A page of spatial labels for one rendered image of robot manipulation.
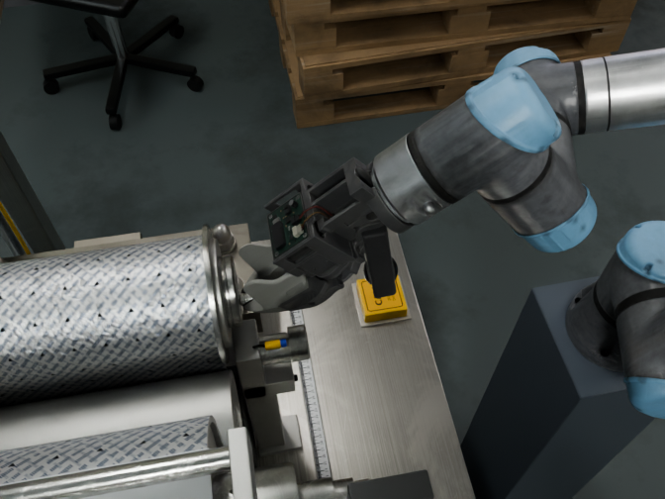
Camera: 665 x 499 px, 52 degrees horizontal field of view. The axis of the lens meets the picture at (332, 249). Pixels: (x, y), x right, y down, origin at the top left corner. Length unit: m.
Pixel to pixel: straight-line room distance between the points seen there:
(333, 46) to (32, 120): 1.22
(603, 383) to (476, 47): 1.71
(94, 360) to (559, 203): 0.46
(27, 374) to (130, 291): 0.13
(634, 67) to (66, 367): 0.62
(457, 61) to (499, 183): 2.04
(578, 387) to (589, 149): 1.73
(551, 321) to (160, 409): 0.68
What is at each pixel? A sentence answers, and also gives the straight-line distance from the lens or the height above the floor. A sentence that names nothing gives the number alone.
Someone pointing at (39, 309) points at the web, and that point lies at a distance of 0.69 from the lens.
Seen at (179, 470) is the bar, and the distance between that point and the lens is 0.43.
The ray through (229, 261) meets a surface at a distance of 0.70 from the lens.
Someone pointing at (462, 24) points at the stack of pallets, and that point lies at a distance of 2.56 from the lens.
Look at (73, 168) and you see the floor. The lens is 2.67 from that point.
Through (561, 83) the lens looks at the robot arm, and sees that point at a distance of 0.73.
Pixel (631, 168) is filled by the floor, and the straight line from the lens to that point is 2.73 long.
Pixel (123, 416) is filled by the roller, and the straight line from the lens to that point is 0.70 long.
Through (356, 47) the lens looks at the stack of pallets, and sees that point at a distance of 2.50.
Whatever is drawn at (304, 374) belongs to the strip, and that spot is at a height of 0.90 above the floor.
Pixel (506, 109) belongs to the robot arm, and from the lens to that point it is 0.56.
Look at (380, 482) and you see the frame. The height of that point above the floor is 1.44.
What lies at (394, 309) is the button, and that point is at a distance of 1.08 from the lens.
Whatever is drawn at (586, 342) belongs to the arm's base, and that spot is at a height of 0.93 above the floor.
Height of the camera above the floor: 1.85
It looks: 55 degrees down
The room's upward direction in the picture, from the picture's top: straight up
